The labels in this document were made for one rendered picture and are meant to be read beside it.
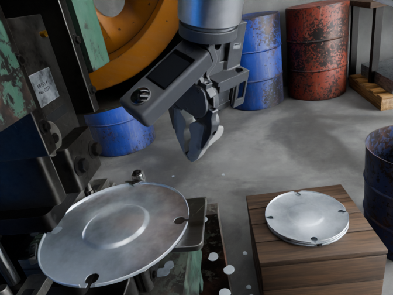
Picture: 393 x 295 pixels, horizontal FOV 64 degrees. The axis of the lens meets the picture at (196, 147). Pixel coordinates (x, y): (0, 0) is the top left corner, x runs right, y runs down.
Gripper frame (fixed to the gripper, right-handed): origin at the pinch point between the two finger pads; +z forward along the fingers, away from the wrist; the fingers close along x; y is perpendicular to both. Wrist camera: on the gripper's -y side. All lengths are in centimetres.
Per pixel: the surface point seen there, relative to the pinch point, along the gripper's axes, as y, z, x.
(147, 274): -8.9, 25.6, 0.5
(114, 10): 167, 80, 301
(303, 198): 66, 60, 1
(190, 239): -2.6, 14.9, -4.3
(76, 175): -13.2, 5.1, 12.3
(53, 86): -9.7, -5.2, 23.3
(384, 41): 364, 87, 74
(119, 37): 16.5, -1.3, 44.4
